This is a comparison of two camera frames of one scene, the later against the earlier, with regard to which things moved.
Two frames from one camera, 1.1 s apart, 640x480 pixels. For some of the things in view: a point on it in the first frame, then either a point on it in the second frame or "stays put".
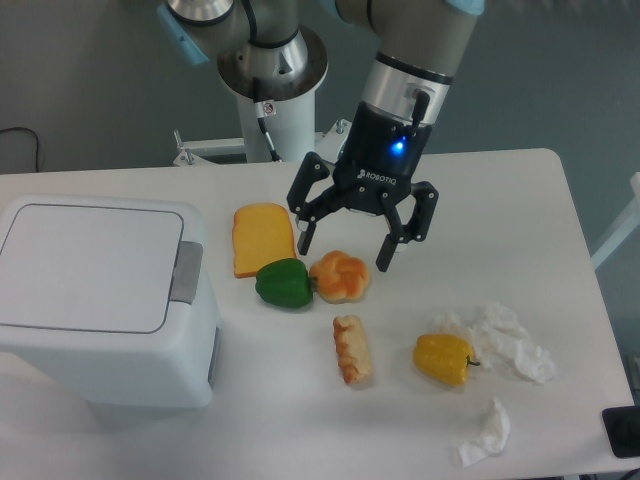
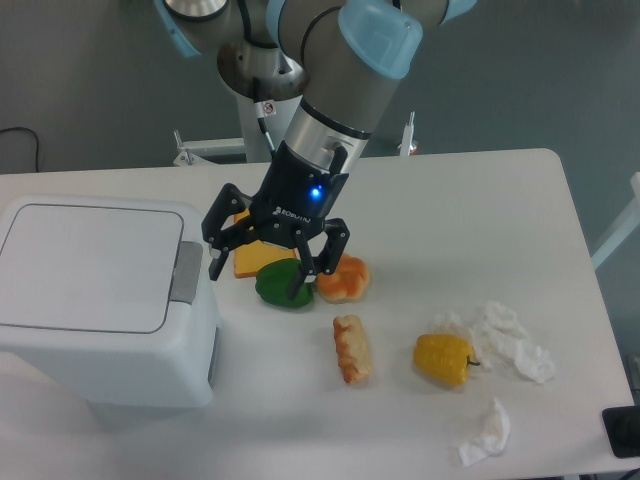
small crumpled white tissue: x=492 y=440 stays put
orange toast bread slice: x=261 y=236 stays put
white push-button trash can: x=109 y=298 stays put
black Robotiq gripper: x=380 y=161 to x=294 y=192
